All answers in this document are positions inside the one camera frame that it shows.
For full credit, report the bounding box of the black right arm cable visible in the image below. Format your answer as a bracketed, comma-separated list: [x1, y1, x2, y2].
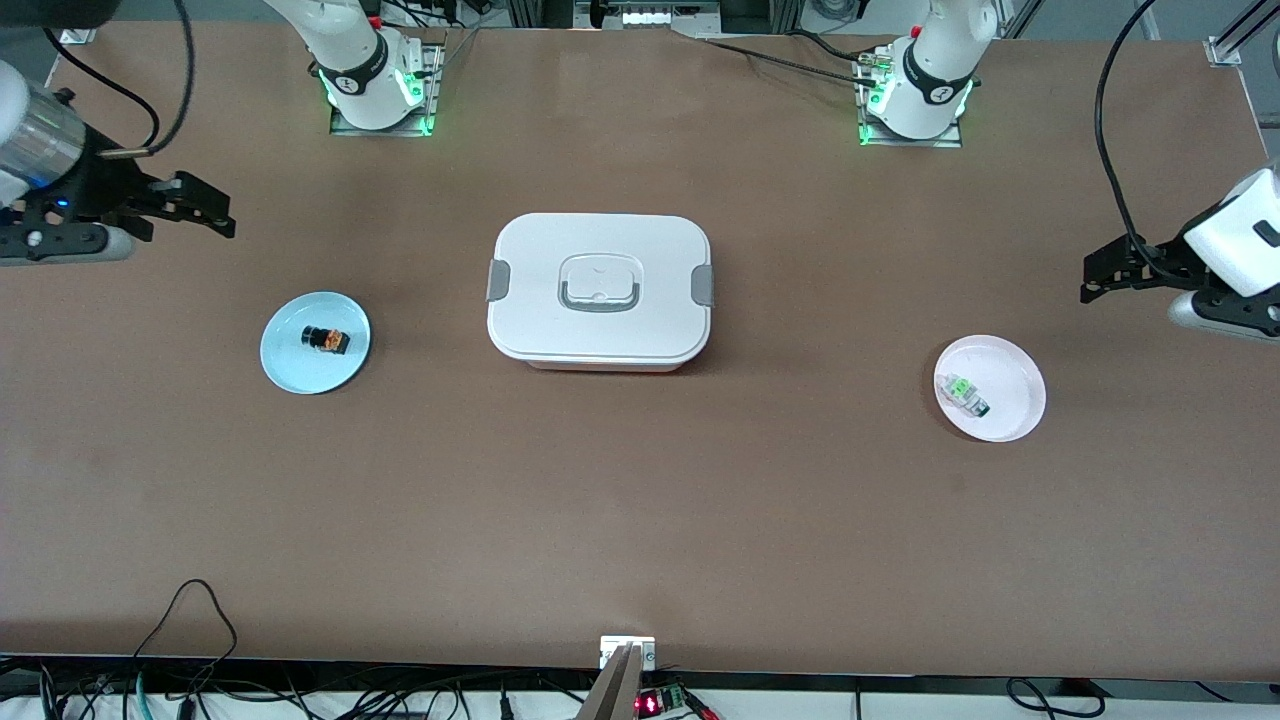
[45, 0, 194, 158]

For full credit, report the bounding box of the tangled black cable bundle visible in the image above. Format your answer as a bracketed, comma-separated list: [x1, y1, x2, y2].
[0, 655, 601, 720]

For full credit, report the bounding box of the slanted metal bar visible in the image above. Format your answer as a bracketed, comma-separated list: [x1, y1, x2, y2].
[577, 645, 642, 720]

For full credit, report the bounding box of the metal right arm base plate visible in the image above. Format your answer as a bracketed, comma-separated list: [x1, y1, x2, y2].
[329, 40, 447, 138]

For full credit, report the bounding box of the green and white switch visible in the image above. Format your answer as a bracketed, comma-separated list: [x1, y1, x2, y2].
[945, 372, 993, 419]

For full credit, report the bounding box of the white round plate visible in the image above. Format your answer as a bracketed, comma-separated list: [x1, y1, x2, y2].
[933, 334, 1047, 444]

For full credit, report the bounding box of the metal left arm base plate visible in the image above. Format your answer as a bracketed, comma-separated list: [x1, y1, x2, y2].
[857, 50, 964, 149]

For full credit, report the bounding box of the black coiled cable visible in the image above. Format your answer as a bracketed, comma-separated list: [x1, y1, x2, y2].
[1005, 677, 1107, 720]

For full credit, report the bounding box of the light blue plate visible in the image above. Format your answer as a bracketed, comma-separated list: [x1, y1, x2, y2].
[260, 291, 372, 395]

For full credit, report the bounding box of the small metal table bracket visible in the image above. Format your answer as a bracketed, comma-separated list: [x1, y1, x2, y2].
[600, 636, 657, 671]

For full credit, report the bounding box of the module with red display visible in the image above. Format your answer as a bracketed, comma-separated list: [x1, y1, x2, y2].
[635, 684, 721, 720]

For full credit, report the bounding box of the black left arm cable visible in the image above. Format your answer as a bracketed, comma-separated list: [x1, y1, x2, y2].
[1094, 0, 1203, 288]

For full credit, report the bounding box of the black cable to arm base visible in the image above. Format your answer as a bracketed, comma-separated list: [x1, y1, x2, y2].
[670, 25, 896, 87]

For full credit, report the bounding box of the thin black looped cable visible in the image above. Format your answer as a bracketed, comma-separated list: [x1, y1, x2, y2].
[130, 579, 239, 663]

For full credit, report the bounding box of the white lidded lunch box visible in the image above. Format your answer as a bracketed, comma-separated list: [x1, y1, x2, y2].
[486, 212, 716, 374]

